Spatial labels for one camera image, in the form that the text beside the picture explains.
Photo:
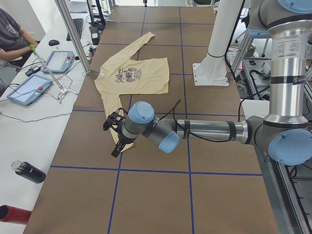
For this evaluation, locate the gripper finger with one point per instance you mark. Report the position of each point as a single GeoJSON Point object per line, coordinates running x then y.
{"type": "Point", "coordinates": [117, 150]}

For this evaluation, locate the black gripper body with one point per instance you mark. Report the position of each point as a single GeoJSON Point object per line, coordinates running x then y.
{"type": "Point", "coordinates": [124, 140]}

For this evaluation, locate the yellow long-sleeve printed shirt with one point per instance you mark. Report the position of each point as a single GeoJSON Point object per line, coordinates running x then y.
{"type": "Point", "coordinates": [120, 75]}

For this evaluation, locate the black water bottle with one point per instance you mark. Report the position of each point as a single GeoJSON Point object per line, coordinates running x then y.
{"type": "Point", "coordinates": [28, 171]}

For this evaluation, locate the far blue teach pendant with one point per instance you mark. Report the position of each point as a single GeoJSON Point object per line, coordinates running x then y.
{"type": "Point", "coordinates": [60, 61]}

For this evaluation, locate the blue teach pendant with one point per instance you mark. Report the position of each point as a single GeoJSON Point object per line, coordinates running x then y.
{"type": "Point", "coordinates": [30, 90]}
{"type": "Point", "coordinates": [60, 61]}

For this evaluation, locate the near blue teach pendant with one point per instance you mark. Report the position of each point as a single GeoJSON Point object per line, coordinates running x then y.
{"type": "Point", "coordinates": [30, 90]}

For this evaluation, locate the small black phone device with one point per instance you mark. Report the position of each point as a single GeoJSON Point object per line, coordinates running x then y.
{"type": "Point", "coordinates": [32, 70]}

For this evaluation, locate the black power adapter box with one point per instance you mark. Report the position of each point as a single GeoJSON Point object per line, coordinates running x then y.
{"type": "Point", "coordinates": [95, 35]}

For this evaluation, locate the black computer mouse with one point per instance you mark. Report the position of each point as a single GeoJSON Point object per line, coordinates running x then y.
{"type": "Point", "coordinates": [53, 42]}

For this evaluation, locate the black monitor stand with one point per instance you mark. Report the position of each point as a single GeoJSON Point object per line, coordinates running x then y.
{"type": "Point", "coordinates": [96, 14]}

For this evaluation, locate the black keyboard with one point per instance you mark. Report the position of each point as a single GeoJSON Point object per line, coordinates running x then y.
{"type": "Point", "coordinates": [78, 24]}

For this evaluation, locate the red cylinder bottle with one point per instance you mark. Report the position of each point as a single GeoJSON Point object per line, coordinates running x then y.
{"type": "Point", "coordinates": [14, 215]}

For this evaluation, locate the seated person grey shirt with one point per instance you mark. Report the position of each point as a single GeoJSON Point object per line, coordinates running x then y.
{"type": "Point", "coordinates": [14, 41]}

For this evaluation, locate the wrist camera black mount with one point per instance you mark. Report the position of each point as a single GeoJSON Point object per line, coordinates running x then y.
{"type": "Point", "coordinates": [114, 121]}

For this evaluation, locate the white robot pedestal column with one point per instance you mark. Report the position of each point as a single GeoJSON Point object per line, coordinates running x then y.
{"type": "Point", "coordinates": [212, 71]}

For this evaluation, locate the metal reacher stick green handle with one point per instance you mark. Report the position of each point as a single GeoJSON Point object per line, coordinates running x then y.
{"type": "Point", "coordinates": [63, 91]}

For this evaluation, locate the aluminium frame post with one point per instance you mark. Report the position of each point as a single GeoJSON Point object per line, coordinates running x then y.
{"type": "Point", "coordinates": [64, 12]}

